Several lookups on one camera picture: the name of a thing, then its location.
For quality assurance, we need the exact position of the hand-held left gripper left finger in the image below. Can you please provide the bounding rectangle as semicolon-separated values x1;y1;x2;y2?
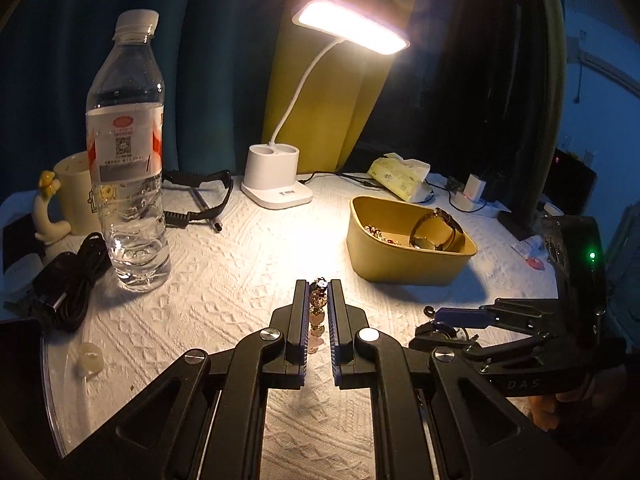
65;280;311;480

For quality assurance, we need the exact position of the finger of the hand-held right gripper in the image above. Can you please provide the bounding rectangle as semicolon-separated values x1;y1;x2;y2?
407;329;553;377
425;297;562;335

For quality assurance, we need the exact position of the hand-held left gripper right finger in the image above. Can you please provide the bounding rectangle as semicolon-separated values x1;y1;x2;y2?
329;279;577;480

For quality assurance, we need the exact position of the pink beaded bracelet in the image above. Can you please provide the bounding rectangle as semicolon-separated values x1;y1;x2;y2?
309;278;329;356

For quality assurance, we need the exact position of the metal wristwatch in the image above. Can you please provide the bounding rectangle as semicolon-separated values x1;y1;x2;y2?
415;321;482;348

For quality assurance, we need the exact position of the yellow plastic tray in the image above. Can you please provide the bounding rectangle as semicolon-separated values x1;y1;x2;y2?
346;195;478;287

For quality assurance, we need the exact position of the person's right hand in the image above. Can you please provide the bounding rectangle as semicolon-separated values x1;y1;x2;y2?
529;385;601;432

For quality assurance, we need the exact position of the white textured tablecloth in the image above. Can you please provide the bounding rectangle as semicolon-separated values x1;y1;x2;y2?
0;172;563;480

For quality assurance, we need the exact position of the gold wristwatch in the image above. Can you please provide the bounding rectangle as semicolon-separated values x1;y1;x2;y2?
409;208;466;252

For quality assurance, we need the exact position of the black device with red light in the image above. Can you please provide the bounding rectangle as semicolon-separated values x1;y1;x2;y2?
542;147;598;216

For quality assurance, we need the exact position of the white charger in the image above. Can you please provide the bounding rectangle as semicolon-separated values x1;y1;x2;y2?
461;174;487;202

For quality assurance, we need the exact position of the black pen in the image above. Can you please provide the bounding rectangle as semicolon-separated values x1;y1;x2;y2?
192;187;224;234

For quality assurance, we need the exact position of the yellow tissue pack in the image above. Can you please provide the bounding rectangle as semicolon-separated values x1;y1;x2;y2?
367;154;433;204

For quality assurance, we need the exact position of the white desk lamp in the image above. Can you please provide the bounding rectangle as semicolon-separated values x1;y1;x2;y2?
241;0;411;210

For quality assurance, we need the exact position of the yellow curtain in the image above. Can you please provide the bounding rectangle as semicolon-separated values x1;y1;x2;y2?
261;0;428;175

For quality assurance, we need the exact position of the clear plastic water bottle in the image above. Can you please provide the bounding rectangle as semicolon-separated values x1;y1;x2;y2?
85;9;172;293

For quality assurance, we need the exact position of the cream mug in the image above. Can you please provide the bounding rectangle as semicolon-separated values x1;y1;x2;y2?
53;151;103;236

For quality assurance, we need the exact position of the white duck figurine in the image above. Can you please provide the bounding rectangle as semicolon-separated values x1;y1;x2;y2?
32;170;72;246

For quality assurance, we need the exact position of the dark flat object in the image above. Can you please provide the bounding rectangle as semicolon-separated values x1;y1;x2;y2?
0;211;47;295

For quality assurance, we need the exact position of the blue curtain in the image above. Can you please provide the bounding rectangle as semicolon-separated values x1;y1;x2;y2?
0;0;301;198

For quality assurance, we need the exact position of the red beaded bracelet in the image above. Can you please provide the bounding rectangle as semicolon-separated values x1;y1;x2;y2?
363;223;407;247

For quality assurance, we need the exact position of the translucent white ring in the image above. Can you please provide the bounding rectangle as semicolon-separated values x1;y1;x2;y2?
77;342;105;377

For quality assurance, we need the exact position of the black cable bundle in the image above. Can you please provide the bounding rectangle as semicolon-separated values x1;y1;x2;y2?
4;232;112;332

